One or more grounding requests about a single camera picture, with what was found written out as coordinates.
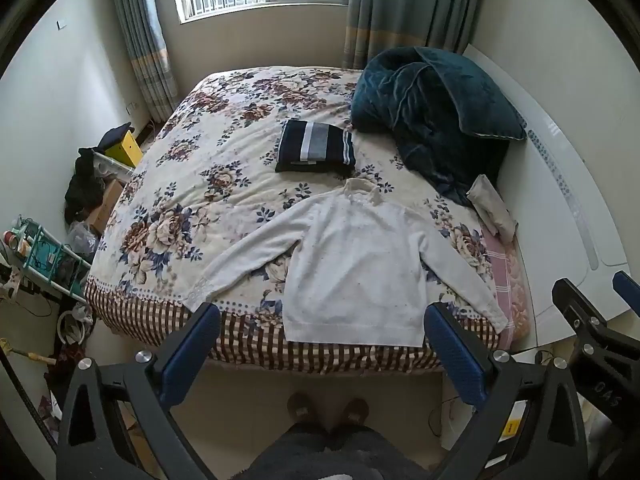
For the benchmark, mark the teal storage rack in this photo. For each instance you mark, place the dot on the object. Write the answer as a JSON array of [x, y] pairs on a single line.
[[47, 255]]

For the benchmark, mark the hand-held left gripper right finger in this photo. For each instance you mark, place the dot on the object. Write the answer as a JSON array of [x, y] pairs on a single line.
[[457, 355]]

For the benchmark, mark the brown slipper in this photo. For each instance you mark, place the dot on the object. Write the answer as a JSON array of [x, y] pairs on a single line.
[[355, 412]]

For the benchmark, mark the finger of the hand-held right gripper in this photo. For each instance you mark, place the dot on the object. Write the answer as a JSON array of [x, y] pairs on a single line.
[[629, 290], [575, 305]]

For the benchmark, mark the cardboard box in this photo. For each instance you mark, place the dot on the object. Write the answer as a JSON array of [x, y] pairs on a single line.
[[106, 207]]

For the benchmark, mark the folded dark striped sweater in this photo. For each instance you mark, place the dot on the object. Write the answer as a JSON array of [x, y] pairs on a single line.
[[315, 147]]

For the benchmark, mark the person's dark pants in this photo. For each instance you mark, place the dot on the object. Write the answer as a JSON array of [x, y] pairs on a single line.
[[335, 452]]

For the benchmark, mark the clear plastic bag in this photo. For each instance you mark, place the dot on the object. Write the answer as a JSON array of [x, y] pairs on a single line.
[[82, 240]]

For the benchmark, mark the pink mattress pad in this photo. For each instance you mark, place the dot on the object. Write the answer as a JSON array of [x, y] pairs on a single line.
[[505, 270]]

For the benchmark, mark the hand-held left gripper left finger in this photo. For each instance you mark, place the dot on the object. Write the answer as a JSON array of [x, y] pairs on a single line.
[[187, 355]]

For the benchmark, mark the beige cloth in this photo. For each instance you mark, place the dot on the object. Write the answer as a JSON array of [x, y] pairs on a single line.
[[492, 207]]

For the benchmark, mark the grey-blue curtain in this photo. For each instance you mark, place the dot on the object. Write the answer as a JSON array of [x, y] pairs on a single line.
[[142, 45], [405, 10]]

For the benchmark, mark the white headboard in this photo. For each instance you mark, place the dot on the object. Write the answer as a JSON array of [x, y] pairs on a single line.
[[560, 185]]

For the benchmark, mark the teal quilt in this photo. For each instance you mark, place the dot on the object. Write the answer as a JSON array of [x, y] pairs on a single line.
[[435, 110]]

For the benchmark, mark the black clothes pile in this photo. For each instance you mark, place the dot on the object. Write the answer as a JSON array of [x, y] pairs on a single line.
[[82, 185]]

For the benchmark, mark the floral blanket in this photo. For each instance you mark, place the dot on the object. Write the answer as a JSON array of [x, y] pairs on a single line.
[[200, 200]]

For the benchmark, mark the white sweater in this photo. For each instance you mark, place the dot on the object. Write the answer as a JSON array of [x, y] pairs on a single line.
[[350, 265]]

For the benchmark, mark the yellow box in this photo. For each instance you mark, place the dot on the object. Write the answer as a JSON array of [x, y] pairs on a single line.
[[125, 147]]

